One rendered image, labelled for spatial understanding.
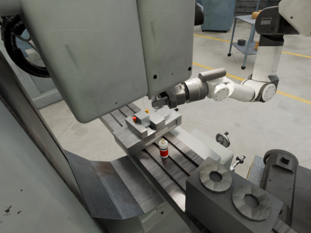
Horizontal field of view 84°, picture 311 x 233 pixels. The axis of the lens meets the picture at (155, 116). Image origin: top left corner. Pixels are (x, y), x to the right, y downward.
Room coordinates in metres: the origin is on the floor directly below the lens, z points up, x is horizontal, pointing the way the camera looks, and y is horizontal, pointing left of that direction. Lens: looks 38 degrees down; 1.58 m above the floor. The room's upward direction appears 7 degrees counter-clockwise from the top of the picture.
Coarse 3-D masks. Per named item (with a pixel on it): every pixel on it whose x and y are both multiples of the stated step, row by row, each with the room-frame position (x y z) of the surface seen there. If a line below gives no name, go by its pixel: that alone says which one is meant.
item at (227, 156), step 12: (192, 132) 0.85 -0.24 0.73; (216, 144) 0.72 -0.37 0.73; (228, 156) 0.62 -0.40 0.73; (168, 216) 0.35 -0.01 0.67; (108, 228) 0.31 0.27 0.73; (120, 228) 0.30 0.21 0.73; (132, 228) 0.30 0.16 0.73; (156, 228) 0.31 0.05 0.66; (168, 228) 0.35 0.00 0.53; (180, 228) 0.40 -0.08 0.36
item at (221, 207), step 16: (208, 160) 0.33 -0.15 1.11; (192, 176) 0.28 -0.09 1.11; (208, 176) 0.27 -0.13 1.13; (224, 176) 0.26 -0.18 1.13; (240, 176) 0.27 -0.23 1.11; (192, 192) 0.25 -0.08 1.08; (208, 192) 0.23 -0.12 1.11; (224, 192) 0.22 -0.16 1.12; (240, 192) 0.21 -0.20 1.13; (256, 192) 0.21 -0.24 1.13; (192, 208) 0.25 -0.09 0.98; (208, 208) 0.21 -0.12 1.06; (224, 208) 0.18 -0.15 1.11; (240, 208) 0.18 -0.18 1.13; (256, 208) 0.17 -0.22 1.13; (272, 208) 0.17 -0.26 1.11; (208, 224) 0.20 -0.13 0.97; (224, 224) 0.17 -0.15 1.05; (240, 224) 0.15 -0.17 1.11; (256, 224) 0.14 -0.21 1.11; (272, 224) 0.14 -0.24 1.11
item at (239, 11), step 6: (240, 0) 8.12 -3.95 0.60; (246, 0) 7.91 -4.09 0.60; (252, 0) 7.70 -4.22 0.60; (264, 0) 7.32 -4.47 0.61; (270, 0) 7.14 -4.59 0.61; (276, 0) 6.97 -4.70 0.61; (240, 6) 8.06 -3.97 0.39; (246, 6) 7.87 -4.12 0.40; (252, 6) 7.66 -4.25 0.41; (264, 6) 7.27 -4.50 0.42; (270, 6) 7.09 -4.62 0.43; (234, 12) 8.27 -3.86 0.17; (240, 12) 8.04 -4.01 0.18; (246, 12) 7.80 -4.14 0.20
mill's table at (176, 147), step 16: (112, 112) 0.92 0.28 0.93; (128, 112) 0.90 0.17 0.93; (112, 128) 0.76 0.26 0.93; (176, 144) 0.58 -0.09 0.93; (144, 160) 0.50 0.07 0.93; (160, 160) 0.49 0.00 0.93; (176, 160) 0.48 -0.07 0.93; (192, 160) 0.48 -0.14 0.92; (160, 176) 0.41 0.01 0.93; (176, 176) 0.41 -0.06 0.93; (160, 192) 0.38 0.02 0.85; (176, 192) 0.34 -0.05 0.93; (176, 208) 0.30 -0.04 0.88; (192, 224) 0.23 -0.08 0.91
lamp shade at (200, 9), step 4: (196, 4) 0.66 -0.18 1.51; (196, 8) 0.65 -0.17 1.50; (200, 8) 0.65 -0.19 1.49; (196, 12) 0.65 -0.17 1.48; (200, 12) 0.65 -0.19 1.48; (196, 16) 0.64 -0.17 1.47; (200, 16) 0.65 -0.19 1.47; (204, 16) 0.67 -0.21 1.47; (196, 20) 0.64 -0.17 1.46; (200, 20) 0.65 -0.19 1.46; (196, 24) 0.64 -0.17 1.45; (200, 24) 0.65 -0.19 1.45
